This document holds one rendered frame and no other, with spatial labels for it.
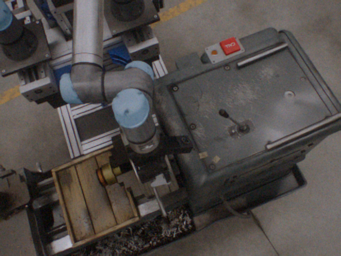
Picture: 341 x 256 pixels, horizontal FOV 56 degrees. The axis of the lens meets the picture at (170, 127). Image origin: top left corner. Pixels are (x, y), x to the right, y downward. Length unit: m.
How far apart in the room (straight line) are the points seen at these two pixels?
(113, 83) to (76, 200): 0.84
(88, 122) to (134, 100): 1.70
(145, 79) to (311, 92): 0.66
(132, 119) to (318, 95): 0.75
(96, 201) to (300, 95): 0.94
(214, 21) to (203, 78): 1.80
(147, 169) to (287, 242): 1.67
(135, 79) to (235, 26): 2.24
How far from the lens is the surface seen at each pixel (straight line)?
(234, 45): 1.25
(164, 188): 1.17
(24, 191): 1.45
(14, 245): 1.49
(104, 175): 1.24
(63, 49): 1.60
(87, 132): 2.33
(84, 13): 0.85
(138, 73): 0.76
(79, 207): 1.49
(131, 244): 1.72
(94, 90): 0.77
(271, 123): 1.13
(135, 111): 0.65
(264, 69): 1.22
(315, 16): 3.13
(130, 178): 1.22
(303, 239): 2.39
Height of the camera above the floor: 2.28
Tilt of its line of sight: 69 degrees down
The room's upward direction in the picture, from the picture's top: 11 degrees counter-clockwise
